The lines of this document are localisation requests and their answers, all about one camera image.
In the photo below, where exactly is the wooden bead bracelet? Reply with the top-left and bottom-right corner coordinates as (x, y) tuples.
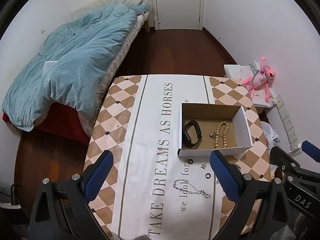
(213, 120), (230, 149)

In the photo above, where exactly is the black smart band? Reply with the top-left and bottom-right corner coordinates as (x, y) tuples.
(182, 120), (202, 148)

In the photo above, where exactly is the white plastic bag red print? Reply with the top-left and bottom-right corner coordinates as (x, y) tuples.
(261, 121), (280, 153)

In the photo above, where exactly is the white cardboard box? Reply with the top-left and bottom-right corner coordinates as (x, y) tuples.
(177, 103), (253, 158)

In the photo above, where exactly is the pink panther plush toy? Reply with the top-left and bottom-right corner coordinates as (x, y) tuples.
(242, 57), (276, 102)

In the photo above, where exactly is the bed with patterned mattress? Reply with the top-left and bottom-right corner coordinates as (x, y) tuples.
(2, 0), (152, 138)

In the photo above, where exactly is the teal duvet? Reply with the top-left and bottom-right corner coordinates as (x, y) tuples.
(1, 4), (151, 132)

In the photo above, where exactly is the white paper on duvet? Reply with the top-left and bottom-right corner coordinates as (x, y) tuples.
(42, 61), (57, 76)

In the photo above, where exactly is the white door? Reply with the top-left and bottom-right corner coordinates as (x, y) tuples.
(153, 0), (204, 30)

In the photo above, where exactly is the white charger with cable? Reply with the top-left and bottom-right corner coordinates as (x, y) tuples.
(288, 143), (302, 157)

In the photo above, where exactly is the white wall power strip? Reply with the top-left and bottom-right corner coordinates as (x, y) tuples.
(276, 95), (300, 145)

